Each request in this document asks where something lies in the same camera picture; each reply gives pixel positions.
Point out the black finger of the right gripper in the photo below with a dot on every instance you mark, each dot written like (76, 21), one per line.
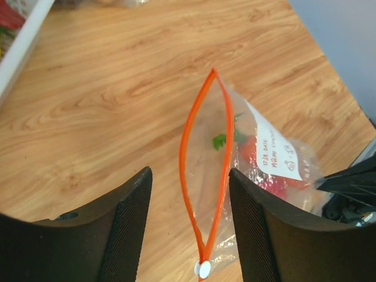
(356, 182)

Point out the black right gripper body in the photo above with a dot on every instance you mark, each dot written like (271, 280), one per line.
(348, 211)

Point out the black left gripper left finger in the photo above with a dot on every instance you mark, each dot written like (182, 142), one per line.
(99, 241)

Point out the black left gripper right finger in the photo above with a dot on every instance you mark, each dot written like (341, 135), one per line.
(280, 242)

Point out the orange zip top bag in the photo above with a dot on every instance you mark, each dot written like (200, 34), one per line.
(219, 120)

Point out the fake red bell pepper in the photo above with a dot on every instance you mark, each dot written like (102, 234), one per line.
(282, 187)

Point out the clear bag of fruit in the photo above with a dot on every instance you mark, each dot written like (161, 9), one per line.
(104, 3)

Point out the white plastic basket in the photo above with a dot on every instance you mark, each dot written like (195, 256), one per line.
(16, 51)

